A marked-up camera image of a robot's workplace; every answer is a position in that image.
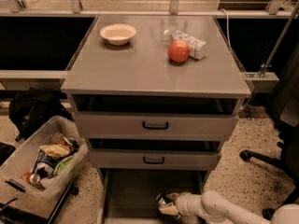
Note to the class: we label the metal clamp rod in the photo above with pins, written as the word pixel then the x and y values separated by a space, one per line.
pixel 267 64

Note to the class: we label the black backpack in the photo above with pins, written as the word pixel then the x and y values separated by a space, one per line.
pixel 31 109

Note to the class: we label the open bottom drawer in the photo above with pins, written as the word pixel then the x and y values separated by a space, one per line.
pixel 129 196

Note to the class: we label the white plastic bottle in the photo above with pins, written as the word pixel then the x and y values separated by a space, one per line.
pixel 197 47

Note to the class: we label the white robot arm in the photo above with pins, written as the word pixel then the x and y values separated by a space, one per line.
pixel 212 206

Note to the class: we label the grey drawer cabinet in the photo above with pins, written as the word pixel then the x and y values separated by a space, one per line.
pixel 139 77

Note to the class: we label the middle grey drawer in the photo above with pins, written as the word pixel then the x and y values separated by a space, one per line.
pixel 154 160

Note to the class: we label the green snack bag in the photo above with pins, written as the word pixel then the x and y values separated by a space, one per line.
pixel 61 164

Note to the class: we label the red apple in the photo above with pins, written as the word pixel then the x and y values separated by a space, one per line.
pixel 178 51

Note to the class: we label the top grey drawer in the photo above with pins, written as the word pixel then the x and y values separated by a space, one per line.
pixel 155 126

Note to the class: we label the clear plastic bin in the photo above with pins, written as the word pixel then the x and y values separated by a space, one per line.
pixel 24 157

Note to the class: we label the white bowl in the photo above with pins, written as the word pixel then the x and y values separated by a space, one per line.
pixel 118 34

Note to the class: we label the yellow chip bag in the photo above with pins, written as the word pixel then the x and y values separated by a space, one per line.
pixel 56 151

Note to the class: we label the grey drawer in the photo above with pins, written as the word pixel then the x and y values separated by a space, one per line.
pixel 154 160
pixel 155 126

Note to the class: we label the small can in bin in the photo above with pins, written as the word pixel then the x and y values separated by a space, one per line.
pixel 34 179

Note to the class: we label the crushed redbull can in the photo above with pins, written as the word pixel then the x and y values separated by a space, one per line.
pixel 161 199

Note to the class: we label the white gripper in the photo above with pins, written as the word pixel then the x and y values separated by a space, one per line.
pixel 183 203

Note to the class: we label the blue white snack bag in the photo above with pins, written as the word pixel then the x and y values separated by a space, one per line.
pixel 44 165

